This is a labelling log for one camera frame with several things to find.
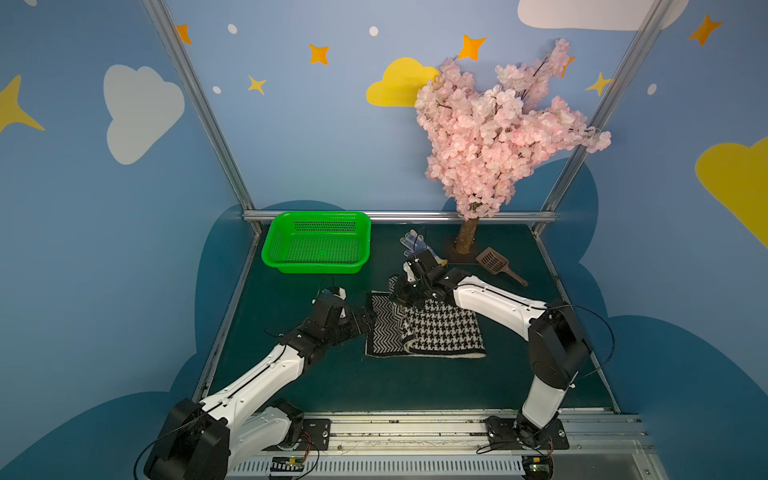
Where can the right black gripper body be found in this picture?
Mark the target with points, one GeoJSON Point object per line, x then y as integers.
{"type": "Point", "coordinates": [410, 291]}

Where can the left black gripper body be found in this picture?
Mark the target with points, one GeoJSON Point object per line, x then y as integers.
{"type": "Point", "coordinates": [355, 323]}

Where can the black white patterned scarf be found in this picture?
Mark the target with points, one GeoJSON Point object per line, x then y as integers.
{"type": "Point", "coordinates": [436, 330]}

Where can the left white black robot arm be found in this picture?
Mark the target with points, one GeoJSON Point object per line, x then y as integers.
{"type": "Point", "coordinates": [205, 439]}

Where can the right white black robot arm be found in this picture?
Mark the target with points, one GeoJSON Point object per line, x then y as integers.
{"type": "Point", "coordinates": [558, 346]}

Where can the green plastic basket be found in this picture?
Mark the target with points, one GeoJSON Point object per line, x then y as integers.
{"type": "Point", "coordinates": [318, 242]}

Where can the white blue work glove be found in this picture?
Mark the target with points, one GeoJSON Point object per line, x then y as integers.
{"type": "Point", "coordinates": [414, 243]}

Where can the brown plastic slotted scoop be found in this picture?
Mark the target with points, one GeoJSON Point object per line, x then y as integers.
{"type": "Point", "coordinates": [495, 263]}

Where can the pink artificial blossom tree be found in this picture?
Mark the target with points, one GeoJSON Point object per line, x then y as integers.
{"type": "Point", "coordinates": [484, 142]}

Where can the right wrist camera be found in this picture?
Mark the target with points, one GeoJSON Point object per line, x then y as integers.
{"type": "Point", "coordinates": [409, 272]}

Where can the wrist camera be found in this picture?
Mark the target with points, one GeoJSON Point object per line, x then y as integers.
{"type": "Point", "coordinates": [409, 272]}
{"type": "Point", "coordinates": [336, 291]}

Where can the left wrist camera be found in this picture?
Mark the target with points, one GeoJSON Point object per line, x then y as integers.
{"type": "Point", "coordinates": [336, 291]}

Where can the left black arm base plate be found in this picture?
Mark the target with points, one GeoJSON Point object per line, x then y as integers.
{"type": "Point", "coordinates": [314, 433]}

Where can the aluminium back frame bar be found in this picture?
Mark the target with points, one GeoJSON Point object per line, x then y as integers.
{"type": "Point", "coordinates": [423, 217]}

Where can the aluminium front rail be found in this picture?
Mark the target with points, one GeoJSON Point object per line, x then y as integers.
{"type": "Point", "coordinates": [454, 442]}

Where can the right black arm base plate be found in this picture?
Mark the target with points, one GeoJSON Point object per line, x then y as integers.
{"type": "Point", "coordinates": [510, 433]}

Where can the right aluminium frame post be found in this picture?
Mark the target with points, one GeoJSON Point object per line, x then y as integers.
{"type": "Point", "coordinates": [649, 29]}

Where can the aluminium frame post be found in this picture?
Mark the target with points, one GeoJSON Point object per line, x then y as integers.
{"type": "Point", "coordinates": [649, 29]}
{"type": "Point", "coordinates": [162, 20]}

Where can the left aluminium frame post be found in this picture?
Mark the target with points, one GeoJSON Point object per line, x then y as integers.
{"type": "Point", "coordinates": [162, 20]}

